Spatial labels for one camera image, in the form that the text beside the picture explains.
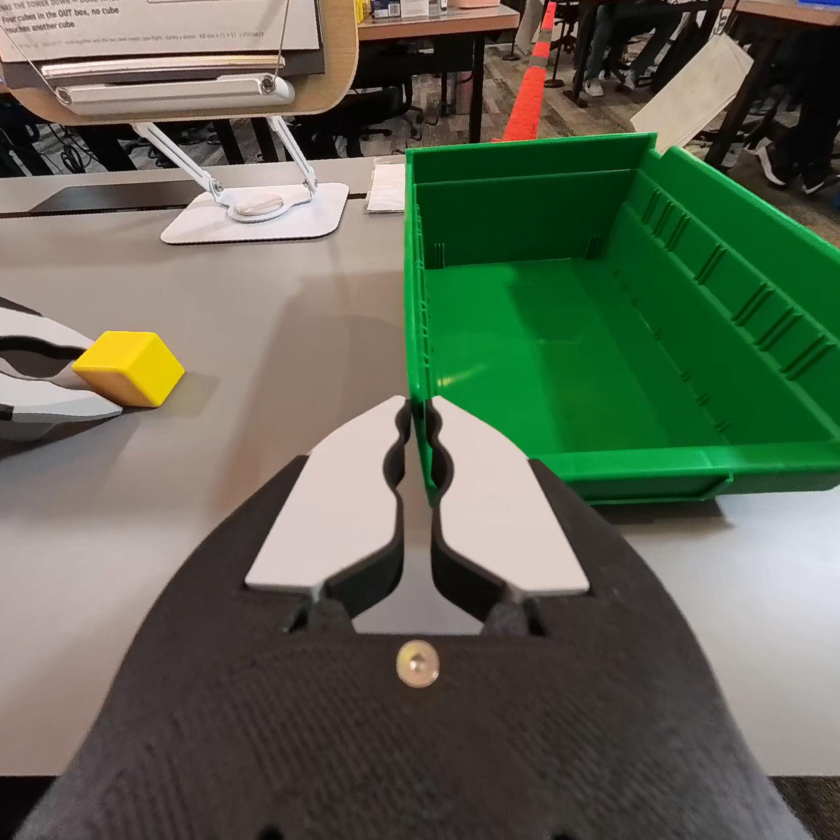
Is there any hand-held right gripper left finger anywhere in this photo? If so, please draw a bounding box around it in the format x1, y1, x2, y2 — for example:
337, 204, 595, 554
244, 395, 413, 618

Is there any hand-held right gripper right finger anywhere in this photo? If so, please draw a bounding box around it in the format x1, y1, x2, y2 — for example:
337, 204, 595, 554
427, 395, 592, 621

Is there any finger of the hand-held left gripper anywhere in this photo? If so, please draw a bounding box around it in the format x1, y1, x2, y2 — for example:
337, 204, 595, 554
0, 297, 98, 380
0, 369, 126, 424

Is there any yellow cube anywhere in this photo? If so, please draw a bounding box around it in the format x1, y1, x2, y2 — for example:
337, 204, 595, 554
71, 331, 186, 408

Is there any green plastic bin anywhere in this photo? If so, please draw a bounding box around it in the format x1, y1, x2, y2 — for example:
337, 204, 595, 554
403, 133, 840, 506

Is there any black desk mat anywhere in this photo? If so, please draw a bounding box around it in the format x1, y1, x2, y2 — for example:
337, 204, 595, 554
29, 185, 198, 214

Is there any document stand with white base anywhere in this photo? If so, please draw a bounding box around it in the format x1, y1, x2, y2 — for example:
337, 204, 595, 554
0, 0, 361, 245

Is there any printed instruction sheet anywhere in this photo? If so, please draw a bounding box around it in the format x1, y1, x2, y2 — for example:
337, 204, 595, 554
0, 0, 322, 67

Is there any laminated paper sheet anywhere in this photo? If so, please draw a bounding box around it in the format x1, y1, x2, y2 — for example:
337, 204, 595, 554
365, 157, 408, 214

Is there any orange traffic cone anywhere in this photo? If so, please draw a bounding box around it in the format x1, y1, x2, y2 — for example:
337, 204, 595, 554
492, 0, 559, 142

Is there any stack of white boards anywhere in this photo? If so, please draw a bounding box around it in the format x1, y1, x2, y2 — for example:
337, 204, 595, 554
630, 33, 756, 155

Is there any wooden top office table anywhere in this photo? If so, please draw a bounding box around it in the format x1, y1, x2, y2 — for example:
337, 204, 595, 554
357, 3, 521, 145

